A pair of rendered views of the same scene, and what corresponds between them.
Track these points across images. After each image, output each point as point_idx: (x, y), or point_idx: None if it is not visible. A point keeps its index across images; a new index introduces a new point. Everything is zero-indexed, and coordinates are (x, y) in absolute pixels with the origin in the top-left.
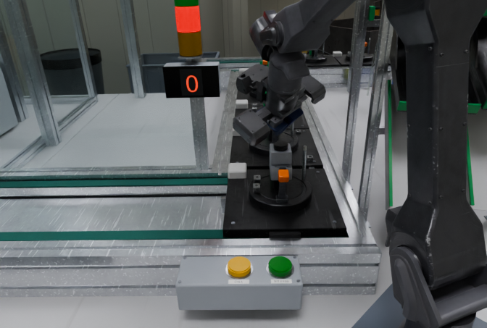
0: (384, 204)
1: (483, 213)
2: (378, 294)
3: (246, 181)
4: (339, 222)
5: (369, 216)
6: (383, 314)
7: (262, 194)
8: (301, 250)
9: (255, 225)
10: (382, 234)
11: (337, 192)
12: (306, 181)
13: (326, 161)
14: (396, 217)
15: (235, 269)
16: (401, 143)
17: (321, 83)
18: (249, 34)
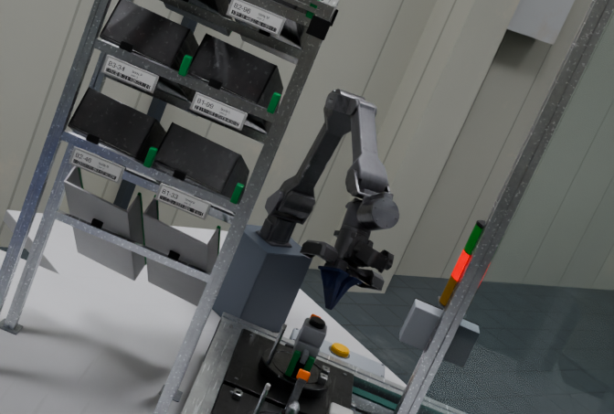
0: (119, 395)
1: (11, 336)
2: (203, 352)
3: (327, 406)
4: (247, 333)
5: (153, 394)
6: (288, 251)
7: (317, 369)
8: (287, 340)
9: (324, 364)
10: (157, 376)
11: (224, 359)
12: (266, 360)
13: (209, 393)
14: (314, 197)
15: (344, 345)
16: None
17: (309, 240)
18: (396, 221)
